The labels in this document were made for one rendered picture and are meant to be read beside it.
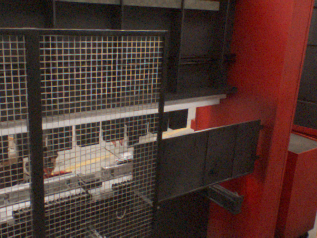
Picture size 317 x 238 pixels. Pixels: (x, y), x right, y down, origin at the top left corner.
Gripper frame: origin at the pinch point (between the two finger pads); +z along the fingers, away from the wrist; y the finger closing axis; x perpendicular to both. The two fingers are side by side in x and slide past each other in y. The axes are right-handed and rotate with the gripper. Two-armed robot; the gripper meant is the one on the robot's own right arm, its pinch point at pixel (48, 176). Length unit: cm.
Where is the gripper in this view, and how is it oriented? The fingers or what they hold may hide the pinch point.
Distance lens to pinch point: 305.7
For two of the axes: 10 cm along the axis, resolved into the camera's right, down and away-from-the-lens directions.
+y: 5.1, 0.1, -8.6
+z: 0.7, 10.0, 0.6
